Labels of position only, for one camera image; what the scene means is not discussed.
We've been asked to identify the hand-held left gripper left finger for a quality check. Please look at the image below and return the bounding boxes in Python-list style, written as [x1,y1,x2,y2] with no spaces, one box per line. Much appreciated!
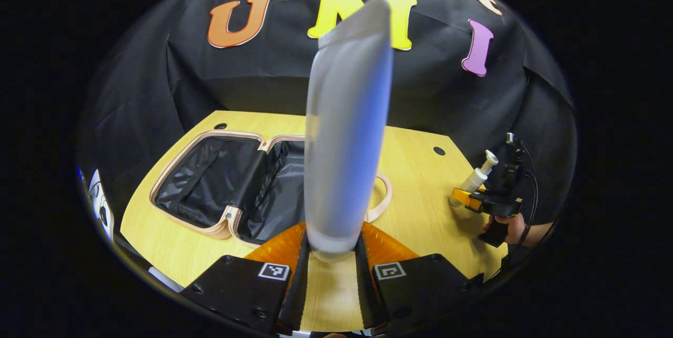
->
[181,221,311,336]

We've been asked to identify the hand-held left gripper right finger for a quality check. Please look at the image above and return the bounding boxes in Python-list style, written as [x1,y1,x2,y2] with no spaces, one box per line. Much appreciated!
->
[355,221,484,331]

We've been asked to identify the white pump bottle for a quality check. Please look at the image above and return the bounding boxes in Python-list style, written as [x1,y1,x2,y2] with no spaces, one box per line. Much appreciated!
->
[448,150,499,207]

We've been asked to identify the white squeeze tube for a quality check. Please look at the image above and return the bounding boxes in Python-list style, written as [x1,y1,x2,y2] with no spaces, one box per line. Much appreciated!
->
[304,0,395,263]

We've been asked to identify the black backdrop cloth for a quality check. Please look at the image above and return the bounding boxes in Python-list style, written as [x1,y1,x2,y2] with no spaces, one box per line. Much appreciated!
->
[76,0,579,244]

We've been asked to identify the white plastic object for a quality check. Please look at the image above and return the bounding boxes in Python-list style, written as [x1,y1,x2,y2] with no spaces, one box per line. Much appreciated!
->
[87,169,116,241]

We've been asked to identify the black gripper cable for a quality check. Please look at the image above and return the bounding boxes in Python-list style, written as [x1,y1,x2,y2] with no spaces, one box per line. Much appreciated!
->
[518,141,541,247]

